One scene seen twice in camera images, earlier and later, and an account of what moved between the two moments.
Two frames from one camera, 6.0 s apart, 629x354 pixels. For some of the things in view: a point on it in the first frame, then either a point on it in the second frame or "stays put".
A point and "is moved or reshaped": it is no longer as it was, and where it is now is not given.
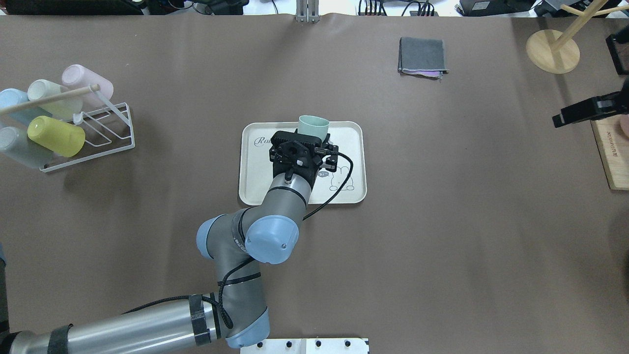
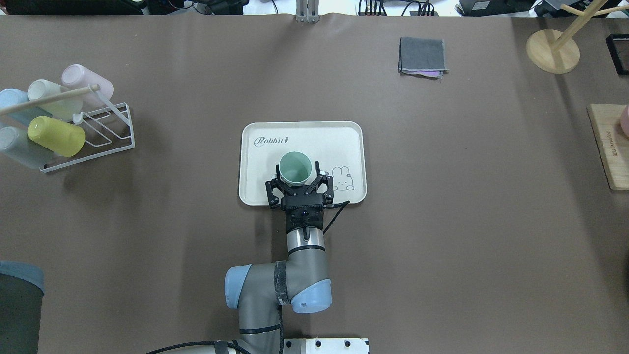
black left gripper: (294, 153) -> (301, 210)
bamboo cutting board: (611, 137) stays put
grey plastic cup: (16, 143) stays put
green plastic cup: (313, 126) is moved or reshaped
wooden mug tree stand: (556, 52) stays put
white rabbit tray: (256, 173) stays put
